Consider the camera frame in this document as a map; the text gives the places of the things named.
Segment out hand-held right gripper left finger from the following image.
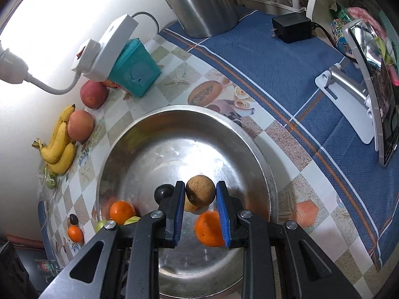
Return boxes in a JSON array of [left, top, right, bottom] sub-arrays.
[[37, 181, 186, 299]]

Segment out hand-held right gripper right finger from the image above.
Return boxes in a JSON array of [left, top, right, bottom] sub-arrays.
[[216, 181, 364, 299]]

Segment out brown kiwi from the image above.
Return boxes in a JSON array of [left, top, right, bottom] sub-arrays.
[[185, 175, 216, 208]]

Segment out round metal bowl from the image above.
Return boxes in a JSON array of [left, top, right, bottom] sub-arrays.
[[95, 105, 279, 298]]

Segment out orange tangerine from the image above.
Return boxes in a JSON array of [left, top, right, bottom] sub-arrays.
[[109, 201, 137, 225], [67, 226, 84, 243], [194, 211, 225, 247]]

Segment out checkered printed tablecloth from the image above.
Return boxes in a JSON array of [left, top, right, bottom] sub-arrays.
[[37, 34, 384, 299]]

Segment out red peach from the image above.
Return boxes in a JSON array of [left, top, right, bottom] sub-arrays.
[[68, 110, 95, 142], [80, 80, 109, 110]]

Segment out yellow banana bunch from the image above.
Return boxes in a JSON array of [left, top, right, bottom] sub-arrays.
[[31, 104, 77, 175]]

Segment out blue striped cloth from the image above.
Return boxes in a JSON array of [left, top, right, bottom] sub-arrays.
[[157, 9, 399, 271]]

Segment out teal box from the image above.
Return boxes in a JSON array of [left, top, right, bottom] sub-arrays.
[[107, 38, 162, 98]]

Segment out brown wooden edge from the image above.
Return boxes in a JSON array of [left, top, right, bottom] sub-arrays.
[[6, 233, 46, 250]]

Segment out white tablet stand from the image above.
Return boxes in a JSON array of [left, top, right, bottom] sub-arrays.
[[315, 63, 382, 145]]

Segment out dark grey furniture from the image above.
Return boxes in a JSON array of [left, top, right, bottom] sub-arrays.
[[0, 240, 41, 299]]

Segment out white power strip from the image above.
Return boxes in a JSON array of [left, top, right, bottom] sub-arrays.
[[71, 14, 139, 81]]

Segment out tablet with dark screen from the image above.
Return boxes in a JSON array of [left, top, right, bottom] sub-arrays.
[[348, 19, 399, 166]]

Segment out black power adapter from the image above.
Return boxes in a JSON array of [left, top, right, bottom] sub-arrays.
[[272, 13, 314, 43]]

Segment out stainless steel kettle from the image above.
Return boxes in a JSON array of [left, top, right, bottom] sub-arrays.
[[152, 0, 240, 38]]

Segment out colourful small boxes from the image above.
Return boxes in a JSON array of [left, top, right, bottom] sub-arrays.
[[330, 19, 356, 60]]

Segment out green packet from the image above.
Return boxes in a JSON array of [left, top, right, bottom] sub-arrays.
[[330, 2, 354, 22]]

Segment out pink checkered cloth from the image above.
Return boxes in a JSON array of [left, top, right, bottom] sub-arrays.
[[347, 6, 387, 38]]

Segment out black adapter cable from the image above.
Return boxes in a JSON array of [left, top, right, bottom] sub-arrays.
[[312, 22, 351, 60]]

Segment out white plug with cable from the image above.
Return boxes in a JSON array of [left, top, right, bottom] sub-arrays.
[[0, 39, 83, 95]]

